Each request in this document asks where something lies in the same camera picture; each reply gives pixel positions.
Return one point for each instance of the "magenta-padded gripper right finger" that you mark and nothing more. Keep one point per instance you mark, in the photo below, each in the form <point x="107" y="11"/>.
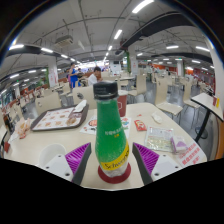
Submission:
<point x="147" y="158"/>

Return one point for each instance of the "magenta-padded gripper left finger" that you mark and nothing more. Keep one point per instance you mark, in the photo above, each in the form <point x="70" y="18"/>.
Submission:
<point x="77" y="158"/>

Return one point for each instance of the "green drink bottle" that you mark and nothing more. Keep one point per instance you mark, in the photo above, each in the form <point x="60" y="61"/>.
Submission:
<point x="110" y="133"/>

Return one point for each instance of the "red sauce packet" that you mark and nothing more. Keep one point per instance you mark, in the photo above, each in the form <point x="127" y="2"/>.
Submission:
<point x="140" y="125"/>

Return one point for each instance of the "purple tissue pack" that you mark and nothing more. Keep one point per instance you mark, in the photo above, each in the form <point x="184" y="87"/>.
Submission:
<point x="180" y="145"/>

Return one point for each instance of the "printed paper flyer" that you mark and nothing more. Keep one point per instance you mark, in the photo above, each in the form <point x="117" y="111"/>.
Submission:
<point x="89" y="125"/>

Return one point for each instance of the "small white crumpled tissue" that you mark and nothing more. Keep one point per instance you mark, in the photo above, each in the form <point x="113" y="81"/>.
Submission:
<point x="157" y="118"/>

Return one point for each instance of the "white card with red lettering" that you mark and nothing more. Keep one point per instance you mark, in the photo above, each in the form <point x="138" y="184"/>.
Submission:
<point x="192" y="156"/>

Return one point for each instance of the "brown tray with paper liner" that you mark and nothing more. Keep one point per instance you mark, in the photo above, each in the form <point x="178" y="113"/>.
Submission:
<point x="53" y="119"/>

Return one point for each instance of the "crumpled white napkin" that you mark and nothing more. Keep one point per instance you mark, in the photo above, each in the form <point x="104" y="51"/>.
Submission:
<point x="80" y="106"/>

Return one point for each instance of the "red paper cup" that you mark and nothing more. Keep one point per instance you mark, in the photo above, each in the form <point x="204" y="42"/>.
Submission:
<point x="122" y="105"/>

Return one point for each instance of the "beige canteen chairs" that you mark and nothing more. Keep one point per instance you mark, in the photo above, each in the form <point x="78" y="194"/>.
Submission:
<point x="48" y="101"/>

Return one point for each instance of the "person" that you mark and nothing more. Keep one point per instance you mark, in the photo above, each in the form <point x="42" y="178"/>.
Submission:
<point x="73" y="76"/>
<point x="93" y="78"/>

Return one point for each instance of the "white rectangular canteen table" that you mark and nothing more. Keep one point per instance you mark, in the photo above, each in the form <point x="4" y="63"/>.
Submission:
<point x="206" y="100"/>

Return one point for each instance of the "ceiling air conditioner unit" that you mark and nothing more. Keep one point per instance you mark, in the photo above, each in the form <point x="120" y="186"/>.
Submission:
<point x="63" y="40"/>

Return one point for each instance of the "ceiling strip lights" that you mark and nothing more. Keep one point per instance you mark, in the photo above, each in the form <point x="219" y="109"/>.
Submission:
<point x="142" y="5"/>

